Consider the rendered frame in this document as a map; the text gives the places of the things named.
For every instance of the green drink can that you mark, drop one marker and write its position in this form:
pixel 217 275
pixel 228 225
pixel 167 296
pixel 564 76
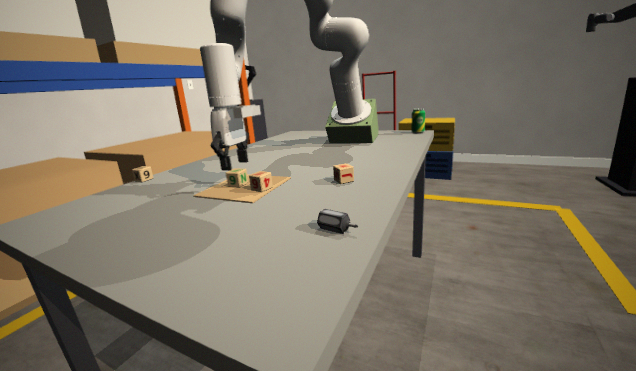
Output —
pixel 418 121

